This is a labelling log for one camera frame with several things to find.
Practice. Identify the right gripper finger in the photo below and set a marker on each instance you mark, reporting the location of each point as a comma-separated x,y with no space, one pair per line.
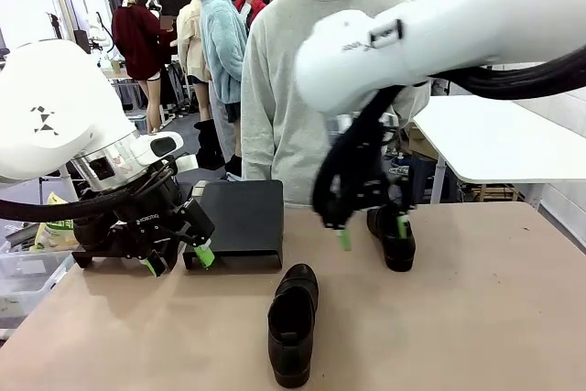
403,226
343,240

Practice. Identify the person left forearm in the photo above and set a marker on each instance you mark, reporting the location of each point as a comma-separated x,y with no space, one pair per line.
414,107

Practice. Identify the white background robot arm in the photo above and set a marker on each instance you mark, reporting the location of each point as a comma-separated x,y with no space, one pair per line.
98,31

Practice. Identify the person right forearm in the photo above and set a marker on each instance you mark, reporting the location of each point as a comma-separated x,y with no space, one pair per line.
256,144

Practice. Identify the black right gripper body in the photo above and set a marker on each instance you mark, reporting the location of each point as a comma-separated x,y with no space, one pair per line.
371,185

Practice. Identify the black shoe stand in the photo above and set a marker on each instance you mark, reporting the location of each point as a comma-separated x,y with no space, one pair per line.
247,217
105,257

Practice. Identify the cream jacket mannequin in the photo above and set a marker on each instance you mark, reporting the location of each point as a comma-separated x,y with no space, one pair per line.
190,43

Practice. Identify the light blue fleece mannequin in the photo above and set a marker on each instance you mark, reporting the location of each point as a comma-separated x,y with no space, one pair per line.
224,52

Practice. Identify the person in grey sweatshirt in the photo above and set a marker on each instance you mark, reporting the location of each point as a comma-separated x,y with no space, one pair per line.
284,89

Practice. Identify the green white bag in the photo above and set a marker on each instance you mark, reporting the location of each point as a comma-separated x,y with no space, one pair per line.
55,235

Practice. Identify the dark red sweater mannequin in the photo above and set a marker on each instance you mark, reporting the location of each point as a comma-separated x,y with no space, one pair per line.
137,43

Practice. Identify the red jacket mannequin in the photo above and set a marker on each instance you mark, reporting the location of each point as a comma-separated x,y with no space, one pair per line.
254,8

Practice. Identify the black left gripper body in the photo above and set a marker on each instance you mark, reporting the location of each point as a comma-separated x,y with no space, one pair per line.
151,231

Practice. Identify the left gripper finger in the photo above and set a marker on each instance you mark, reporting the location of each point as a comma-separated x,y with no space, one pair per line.
199,226
155,263

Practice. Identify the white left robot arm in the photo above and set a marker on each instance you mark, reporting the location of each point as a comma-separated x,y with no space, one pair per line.
55,102

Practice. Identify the white folding table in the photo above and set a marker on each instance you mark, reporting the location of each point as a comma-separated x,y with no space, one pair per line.
503,144

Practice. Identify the clear plastic bin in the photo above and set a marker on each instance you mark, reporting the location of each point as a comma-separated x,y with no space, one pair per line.
27,276

